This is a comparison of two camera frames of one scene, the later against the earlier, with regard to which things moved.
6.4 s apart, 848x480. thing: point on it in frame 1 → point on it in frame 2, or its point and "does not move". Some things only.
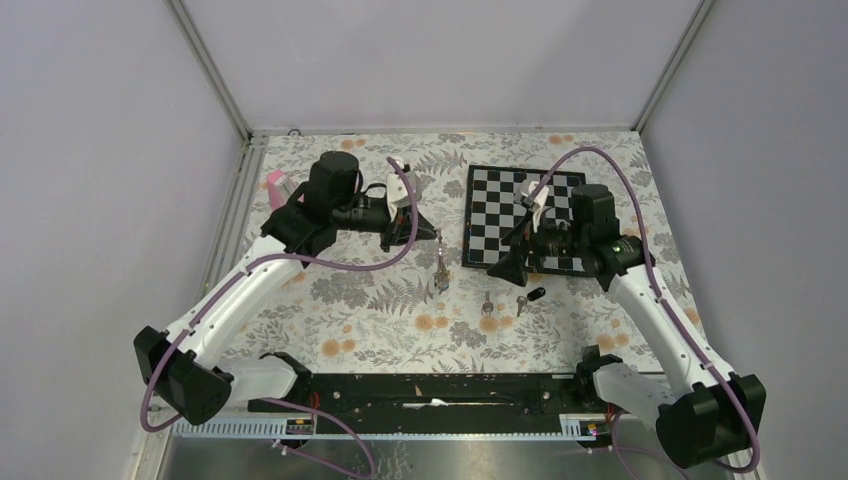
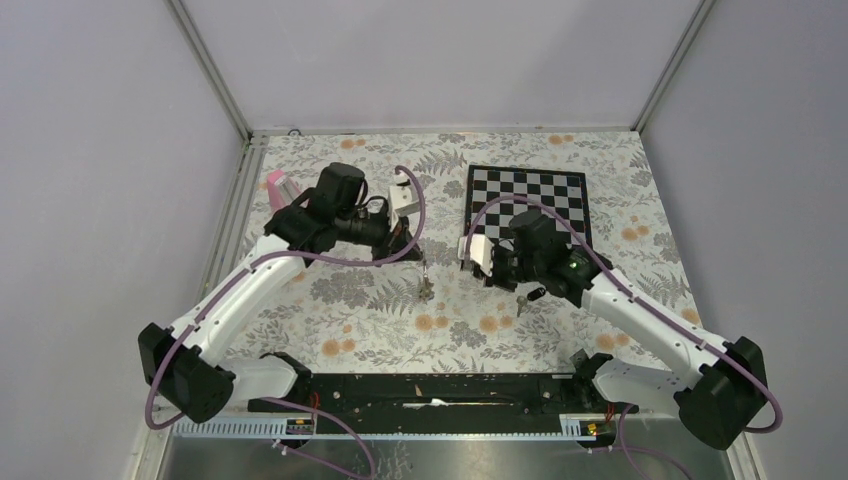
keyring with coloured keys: [442, 276] → [426, 291]
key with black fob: [531, 296] does not move
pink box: [280, 186] does not move
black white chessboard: [491, 192] does not move
